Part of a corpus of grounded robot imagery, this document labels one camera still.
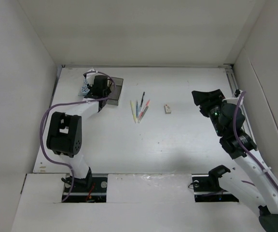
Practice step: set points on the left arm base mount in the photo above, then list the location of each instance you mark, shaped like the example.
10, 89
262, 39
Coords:
95, 192

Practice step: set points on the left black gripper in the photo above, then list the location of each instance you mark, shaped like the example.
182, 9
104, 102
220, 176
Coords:
107, 92

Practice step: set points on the pink highlighter pen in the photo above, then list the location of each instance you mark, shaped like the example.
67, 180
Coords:
147, 103

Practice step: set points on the yellow highlighter pen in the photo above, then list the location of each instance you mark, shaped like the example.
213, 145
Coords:
133, 111

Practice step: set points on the white staple box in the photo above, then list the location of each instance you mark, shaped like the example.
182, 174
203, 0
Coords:
167, 109

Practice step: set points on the aluminium rail right side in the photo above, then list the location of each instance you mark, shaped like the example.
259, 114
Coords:
234, 86

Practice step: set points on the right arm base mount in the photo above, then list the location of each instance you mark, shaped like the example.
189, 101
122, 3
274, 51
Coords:
205, 191

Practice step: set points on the grey highlighter pen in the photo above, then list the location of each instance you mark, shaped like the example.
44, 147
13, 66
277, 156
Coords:
139, 119

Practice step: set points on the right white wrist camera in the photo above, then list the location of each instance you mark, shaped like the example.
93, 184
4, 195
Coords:
236, 99

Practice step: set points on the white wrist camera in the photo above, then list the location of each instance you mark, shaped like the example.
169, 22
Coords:
236, 99
88, 77

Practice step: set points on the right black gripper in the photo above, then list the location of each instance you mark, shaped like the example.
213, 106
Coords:
202, 97

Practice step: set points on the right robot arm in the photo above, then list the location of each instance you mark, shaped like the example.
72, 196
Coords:
260, 193

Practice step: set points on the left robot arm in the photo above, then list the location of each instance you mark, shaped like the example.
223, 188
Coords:
65, 137

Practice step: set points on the smoky grey plastic container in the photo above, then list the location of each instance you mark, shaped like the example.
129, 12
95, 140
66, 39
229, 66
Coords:
115, 91

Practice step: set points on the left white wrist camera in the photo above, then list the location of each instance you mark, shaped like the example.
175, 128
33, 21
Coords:
88, 77

